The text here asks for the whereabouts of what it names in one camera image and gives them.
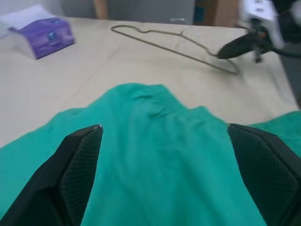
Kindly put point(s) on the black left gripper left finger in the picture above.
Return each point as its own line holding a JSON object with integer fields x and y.
{"x": 51, "y": 183}

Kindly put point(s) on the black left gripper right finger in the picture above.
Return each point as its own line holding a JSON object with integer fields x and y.
{"x": 270, "y": 179}

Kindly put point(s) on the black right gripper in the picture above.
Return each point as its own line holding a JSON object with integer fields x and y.
{"x": 262, "y": 37}

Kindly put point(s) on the green shorts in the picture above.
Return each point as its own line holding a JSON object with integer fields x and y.
{"x": 152, "y": 153}

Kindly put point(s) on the brown cardboard box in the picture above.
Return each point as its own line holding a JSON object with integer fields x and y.
{"x": 223, "y": 11}

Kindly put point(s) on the purple tissue pack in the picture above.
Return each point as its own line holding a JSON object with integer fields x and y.
{"x": 51, "y": 37}

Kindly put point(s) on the white tissue pack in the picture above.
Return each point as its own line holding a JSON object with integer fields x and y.
{"x": 21, "y": 16}

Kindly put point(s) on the wooden rack post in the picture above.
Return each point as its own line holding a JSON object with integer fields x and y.
{"x": 100, "y": 8}

